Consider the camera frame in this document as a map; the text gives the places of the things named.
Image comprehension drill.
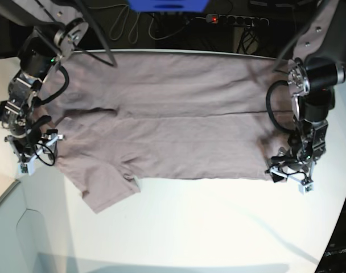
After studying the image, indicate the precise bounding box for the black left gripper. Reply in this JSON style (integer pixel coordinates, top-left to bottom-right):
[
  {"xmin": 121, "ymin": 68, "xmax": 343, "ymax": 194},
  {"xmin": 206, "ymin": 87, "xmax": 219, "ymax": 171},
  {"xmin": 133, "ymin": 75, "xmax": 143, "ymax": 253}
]
[{"xmin": 271, "ymin": 133, "xmax": 326, "ymax": 173}]

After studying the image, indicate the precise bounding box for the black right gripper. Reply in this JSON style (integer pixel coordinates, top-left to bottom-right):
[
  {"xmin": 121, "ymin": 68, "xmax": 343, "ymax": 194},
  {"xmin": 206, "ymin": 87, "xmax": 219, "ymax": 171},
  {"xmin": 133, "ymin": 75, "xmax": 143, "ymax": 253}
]
[{"xmin": 0, "ymin": 101, "xmax": 51, "ymax": 154}]

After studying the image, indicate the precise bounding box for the mauve grey t-shirt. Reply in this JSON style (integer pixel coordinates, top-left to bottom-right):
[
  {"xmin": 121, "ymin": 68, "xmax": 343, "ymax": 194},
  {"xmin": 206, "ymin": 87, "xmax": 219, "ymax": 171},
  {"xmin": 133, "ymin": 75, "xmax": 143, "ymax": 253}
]
[{"xmin": 33, "ymin": 52, "xmax": 287, "ymax": 213}]

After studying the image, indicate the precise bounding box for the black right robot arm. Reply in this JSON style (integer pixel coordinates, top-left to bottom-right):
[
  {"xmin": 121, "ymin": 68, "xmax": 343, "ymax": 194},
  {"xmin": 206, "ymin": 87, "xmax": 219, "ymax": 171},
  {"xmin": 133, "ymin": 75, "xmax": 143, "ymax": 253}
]
[{"xmin": 0, "ymin": 1, "xmax": 90, "ymax": 161}]

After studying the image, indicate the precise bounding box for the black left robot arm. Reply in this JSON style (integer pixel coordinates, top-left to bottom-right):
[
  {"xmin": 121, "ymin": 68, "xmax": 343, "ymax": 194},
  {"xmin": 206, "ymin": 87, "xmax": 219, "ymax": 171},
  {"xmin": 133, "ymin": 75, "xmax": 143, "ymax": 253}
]
[{"xmin": 266, "ymin": 1, "xmax": 346, "ymax": 176}]

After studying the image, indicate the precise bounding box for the grey table side panel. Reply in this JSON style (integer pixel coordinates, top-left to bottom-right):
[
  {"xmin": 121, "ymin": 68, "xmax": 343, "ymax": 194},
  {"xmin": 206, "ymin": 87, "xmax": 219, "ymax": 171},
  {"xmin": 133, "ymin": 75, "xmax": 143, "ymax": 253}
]
[{"xmin": 0, "ymin": 180, "xmax": 45, "ymax": 272}]

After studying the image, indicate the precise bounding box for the black power strip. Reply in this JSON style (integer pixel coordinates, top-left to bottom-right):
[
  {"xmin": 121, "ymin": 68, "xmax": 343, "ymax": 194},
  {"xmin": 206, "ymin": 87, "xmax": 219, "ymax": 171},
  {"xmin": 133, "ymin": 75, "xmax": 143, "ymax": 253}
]
[{"xmin": 204, "ymin": 14, "xmax": 270, "ymax": 27}]

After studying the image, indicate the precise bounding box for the blue plastic box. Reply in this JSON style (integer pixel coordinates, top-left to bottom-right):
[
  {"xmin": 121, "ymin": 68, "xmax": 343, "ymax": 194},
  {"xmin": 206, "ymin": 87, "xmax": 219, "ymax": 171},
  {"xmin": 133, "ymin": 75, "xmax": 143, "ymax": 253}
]
[{"xmin": 128, "ymin": 0, "xmax": 209, "ymax": 13}]

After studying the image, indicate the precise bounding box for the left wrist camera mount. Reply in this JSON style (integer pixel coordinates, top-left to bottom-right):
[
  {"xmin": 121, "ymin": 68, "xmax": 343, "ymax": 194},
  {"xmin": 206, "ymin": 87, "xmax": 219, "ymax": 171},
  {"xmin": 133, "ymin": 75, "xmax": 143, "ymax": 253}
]
[{"xmin": 265, "ymin": 166, "xmax": 314, "ymax": 195}]

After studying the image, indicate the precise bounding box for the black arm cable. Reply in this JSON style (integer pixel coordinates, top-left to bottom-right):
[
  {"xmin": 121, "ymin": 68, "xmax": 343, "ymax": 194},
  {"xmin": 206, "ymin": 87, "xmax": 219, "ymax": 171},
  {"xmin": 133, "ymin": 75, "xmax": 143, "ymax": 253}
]
[{"xmin": 39, "ymin": 64, "xmax": 70, "ymax": 105}]

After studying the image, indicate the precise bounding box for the white looped cable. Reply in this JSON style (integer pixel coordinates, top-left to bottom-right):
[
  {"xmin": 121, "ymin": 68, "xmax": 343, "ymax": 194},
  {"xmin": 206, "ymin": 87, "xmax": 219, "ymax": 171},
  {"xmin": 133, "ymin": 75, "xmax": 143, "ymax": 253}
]
[{"xmin": 109, "ymin": 0, "xmax": 191, "ymax": 43}]

